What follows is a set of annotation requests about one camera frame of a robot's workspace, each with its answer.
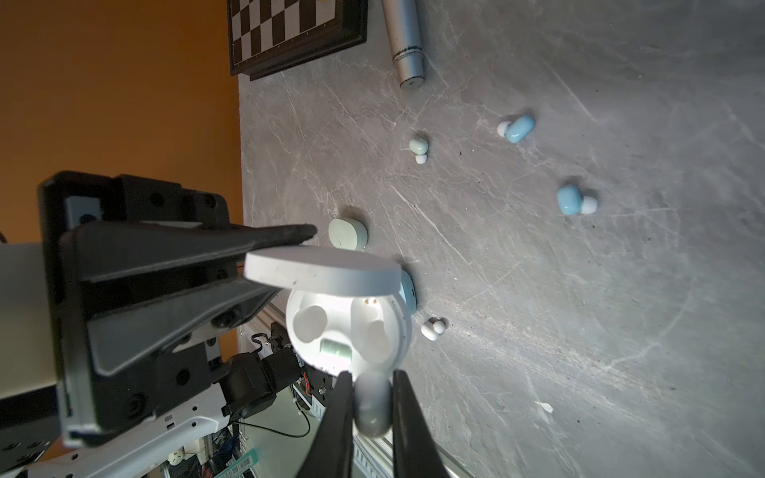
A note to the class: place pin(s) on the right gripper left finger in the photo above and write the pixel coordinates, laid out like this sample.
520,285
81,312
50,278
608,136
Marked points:
331,453

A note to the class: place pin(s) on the blue charging case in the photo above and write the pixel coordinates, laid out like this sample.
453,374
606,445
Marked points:
408,292

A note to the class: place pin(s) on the blue earbud upper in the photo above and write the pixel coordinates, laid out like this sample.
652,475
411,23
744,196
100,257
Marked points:
516,130

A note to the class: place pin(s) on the green earbud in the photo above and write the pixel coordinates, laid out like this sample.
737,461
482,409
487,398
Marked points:
373,404

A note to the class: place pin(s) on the silver microphone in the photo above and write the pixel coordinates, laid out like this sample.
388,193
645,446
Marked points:
403,27

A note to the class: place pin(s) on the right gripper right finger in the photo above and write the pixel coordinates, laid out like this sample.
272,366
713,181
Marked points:
415,453

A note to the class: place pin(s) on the black white chessboard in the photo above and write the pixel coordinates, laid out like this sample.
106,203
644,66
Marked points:
269,36

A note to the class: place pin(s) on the blue earbud lower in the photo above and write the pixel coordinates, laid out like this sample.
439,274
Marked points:
572,202

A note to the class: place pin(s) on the white charging case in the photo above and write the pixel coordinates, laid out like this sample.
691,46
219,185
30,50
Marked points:
344,312

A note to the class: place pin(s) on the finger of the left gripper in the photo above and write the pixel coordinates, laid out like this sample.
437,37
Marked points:
111,250
125,336

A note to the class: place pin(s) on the green charging case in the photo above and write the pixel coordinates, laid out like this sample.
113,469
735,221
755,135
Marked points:
348,234

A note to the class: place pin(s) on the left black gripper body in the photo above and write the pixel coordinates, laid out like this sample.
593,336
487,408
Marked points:
96,409

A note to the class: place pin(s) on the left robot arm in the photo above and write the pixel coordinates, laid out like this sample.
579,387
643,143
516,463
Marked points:
31,420

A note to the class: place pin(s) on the white earbud by blue case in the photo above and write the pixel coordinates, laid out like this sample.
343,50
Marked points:
433,329

